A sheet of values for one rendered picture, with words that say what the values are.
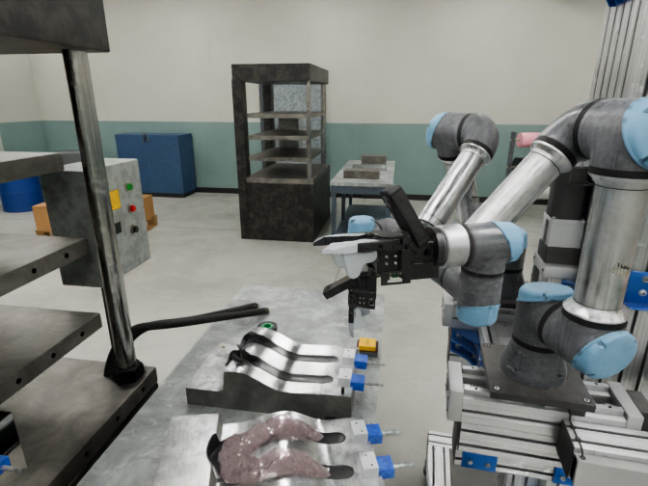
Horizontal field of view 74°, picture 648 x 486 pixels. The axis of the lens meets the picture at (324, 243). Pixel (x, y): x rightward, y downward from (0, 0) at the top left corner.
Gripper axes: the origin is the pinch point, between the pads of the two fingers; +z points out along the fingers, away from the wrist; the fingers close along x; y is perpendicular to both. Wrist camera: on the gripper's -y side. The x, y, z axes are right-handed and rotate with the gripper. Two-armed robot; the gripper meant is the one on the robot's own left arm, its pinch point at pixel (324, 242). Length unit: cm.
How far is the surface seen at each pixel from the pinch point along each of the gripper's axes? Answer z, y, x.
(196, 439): 26, 51, 29
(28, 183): 320, 7, 695
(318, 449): -2, 56, 25
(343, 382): -14, 50, 44
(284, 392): 3, 52, 46
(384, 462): -17, 57, 17
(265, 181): -29, 9, 459
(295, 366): -2, 50, 57
